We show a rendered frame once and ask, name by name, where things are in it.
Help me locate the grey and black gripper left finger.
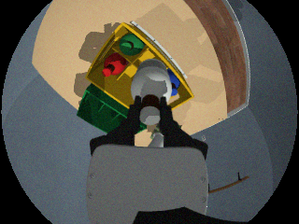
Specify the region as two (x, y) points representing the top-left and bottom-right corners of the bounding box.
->
(90, 95), (141, 155)

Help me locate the red bottle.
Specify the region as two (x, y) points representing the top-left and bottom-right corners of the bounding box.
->
(102, 51), (129, 77)

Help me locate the white bottle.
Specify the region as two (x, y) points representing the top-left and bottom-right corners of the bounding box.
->
(131, 59), (172, 125)

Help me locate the blue bottle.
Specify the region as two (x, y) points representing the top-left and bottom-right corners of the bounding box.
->
(167, 68), (180, 96)

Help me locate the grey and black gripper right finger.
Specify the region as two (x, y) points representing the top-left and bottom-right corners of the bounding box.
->
(159, 96), (208, 159)

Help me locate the yellow crate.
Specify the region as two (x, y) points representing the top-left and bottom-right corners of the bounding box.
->
(85, 22), (194, 110)

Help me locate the green plastic bottle crate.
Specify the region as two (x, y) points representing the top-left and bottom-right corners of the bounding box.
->
(77, 83), (129, 133)

